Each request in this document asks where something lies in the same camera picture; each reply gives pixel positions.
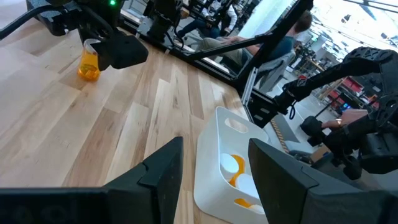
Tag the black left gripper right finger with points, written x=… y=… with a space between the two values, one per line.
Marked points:
x=286 y=193

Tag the black frame corner bracket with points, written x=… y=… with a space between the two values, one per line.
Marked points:
x=264 y=109

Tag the seated person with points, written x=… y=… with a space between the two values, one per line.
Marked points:
x=281 y=48

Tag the person's hand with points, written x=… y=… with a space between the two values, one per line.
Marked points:
x=351 y=116

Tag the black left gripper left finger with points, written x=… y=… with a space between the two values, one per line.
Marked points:
x=155 y=186

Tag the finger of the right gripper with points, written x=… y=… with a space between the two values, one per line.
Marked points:
x=124 y=53

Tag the white plastic basket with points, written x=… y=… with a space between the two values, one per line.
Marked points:
x=211 y=174

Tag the black frame post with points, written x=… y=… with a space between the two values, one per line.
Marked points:
x=280 y=28

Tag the cardboard box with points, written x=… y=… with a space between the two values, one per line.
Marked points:
x=320 y=154

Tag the black diagonal frame strut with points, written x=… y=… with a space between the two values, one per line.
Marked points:
x=230 y=46

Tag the gold wristwatch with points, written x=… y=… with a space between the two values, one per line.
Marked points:
x=339 y=122

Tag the orange pill bottle white cap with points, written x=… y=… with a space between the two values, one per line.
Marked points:
x=88 y=67
x=242 y=203
x=228 y=165

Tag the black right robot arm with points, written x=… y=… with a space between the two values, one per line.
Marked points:
x=160 y=25

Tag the grey office chair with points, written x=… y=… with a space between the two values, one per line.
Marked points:
x=273 y=73

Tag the black table frame rail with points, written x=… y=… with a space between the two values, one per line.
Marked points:
x=211 y=70

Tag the large white pill bottle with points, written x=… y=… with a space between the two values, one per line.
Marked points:
x=247 y=185

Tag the red storage rack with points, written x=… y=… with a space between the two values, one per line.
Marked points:
x=351 y=84

